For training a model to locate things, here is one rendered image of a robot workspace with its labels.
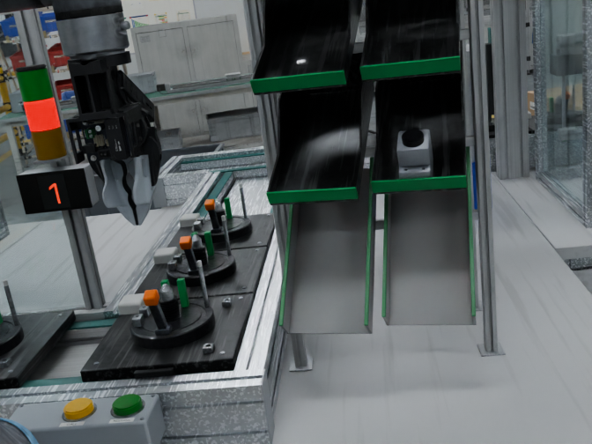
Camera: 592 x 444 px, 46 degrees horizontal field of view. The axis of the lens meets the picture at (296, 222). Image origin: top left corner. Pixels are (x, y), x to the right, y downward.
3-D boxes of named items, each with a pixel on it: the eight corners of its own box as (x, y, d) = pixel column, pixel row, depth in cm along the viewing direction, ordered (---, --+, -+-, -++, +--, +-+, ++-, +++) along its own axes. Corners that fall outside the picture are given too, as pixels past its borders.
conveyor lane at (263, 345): (272, 426, 105) (263, 368, 101) (62, 441, 108) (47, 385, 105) (310, 196, 221) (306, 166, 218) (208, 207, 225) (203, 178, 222)
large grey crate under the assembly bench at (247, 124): (273, 134, 652) (270, 110, 645) (209, 143, 648) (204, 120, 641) (270, 126, 690) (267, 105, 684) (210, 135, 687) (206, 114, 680)
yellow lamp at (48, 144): (60, 159, 117) (54, 129, 116) (32, 161, 118) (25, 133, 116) (71, 151, 122) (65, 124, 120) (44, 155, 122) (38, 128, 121)
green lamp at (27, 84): (46, 99, 114) (39, 70, 113) (18, 103, 115) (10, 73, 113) (58, 95, 119) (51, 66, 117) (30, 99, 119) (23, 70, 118)
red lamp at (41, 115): (53, 129, 116) (47, 100, 114) (25, 133, 116) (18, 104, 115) (64, 124, 120) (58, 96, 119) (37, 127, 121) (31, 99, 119)
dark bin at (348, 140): (358, 201, 97) (350, 159, 92) (270, 205, 101) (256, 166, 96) (374, 89, 117) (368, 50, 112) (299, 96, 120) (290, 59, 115)
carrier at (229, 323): (235, 370, 104) (222, 294, 100) (82, 382, 106) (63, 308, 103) (255, 302, 127) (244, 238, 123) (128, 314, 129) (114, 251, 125)
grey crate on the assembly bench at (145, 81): (156, 92, 631) (152, 73, 625) (111, 98, 628) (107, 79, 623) (159, 88, 660) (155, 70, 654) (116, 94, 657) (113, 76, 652)
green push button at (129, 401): (139, 420, 94) (136, 408, 93) (110, 423, 94) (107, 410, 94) (147, 403, 98) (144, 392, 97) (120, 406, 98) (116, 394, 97)
